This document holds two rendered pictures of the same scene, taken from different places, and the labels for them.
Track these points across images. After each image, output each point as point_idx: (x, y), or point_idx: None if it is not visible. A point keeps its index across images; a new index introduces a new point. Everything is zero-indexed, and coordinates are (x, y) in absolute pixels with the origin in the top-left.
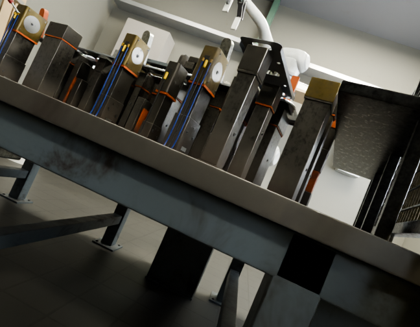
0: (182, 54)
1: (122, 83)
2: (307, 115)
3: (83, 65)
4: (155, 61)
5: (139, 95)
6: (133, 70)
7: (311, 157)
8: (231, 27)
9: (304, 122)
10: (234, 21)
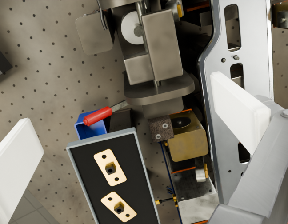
0: (192, 91)
1: (281, 2)
2: None
3: (248, 155)
4: (154, 199)
5: None
6: None
7: None
8: (42, 155)
9: None
10: (21, 177)
